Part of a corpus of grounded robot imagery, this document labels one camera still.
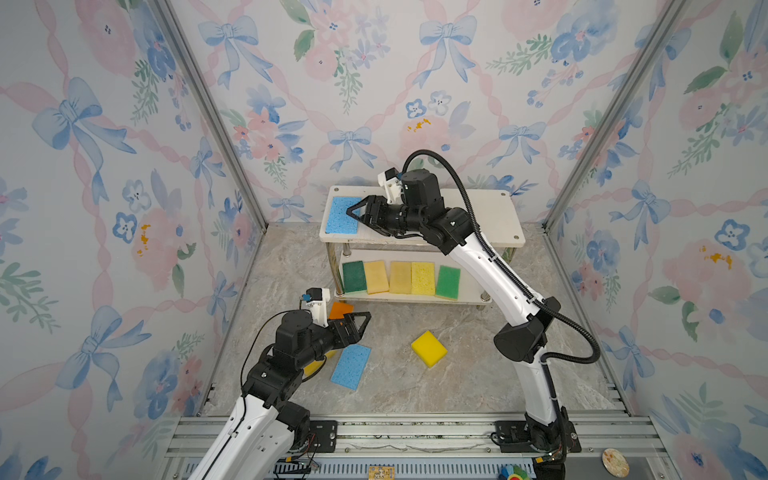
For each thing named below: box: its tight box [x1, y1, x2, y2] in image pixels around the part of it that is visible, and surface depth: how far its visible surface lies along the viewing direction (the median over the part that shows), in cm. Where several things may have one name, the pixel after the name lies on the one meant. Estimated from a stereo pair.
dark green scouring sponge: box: [342, 260, 367, 293], surface depth 97 cm
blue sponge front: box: [330, 344, 371, 391], surface depth 85 cm
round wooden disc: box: [601, 448, 630, 478], surface depth 72 cm
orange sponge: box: [328, 302, 355, 320], surface depth 97 cm
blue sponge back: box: [325, 197, 363, 234], surface depth 73 cm
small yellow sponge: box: [411, 330, 448, 368], surface depth 90 cm
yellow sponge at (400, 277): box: [390, 261, 412, 294], surface depth 97 cm
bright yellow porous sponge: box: [411, 262, 435, 296], surface depth 97 cm
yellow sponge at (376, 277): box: [365, 261, 390, 295], surface depth 97 cm
